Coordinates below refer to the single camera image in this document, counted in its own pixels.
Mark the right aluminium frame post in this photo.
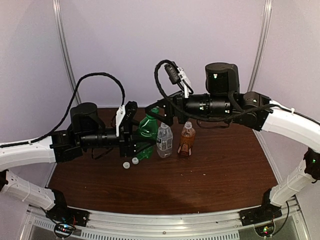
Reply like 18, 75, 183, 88
247, 0, 273, 92

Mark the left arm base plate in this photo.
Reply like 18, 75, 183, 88
45, 206, 90, 227

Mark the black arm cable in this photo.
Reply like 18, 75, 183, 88
0, 72, 126, 148
153, 59, 273, 122

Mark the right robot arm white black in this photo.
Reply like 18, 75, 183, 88
145, 59, 320, 221

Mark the front aluminium rail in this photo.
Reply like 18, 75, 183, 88
24, 197, 305, 240

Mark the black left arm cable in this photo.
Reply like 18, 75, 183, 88
0, 72, 126, 148

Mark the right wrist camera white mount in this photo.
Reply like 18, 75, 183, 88
164, 62, 194, 99

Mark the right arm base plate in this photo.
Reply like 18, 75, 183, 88
239, 203, 283, 226

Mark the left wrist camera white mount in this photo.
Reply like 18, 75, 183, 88
115, 101, 138, 137

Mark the green plastic bottle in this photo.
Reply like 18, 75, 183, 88
136, 114, 159, 161

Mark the aluminium frame post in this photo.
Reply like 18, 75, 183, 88
52, 0, 77, 92
247, 0, 273, 92

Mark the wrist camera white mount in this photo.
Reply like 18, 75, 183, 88
115, 101, 138, 137
164, 62, 194, 99

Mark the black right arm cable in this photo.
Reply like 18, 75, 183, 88
153, 59, 273, 122

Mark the white water bottle cap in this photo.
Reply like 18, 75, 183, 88
131, 157, 140, 165

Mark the clear water bottle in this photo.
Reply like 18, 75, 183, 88
156, 122, 173, 159

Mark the left aluminium frame post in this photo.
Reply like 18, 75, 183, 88
52, 0, 77, 92

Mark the orange tea bottle red label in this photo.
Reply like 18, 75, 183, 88
177, 121, 196, 157

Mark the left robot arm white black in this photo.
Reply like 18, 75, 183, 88
0, 101, 156, 222

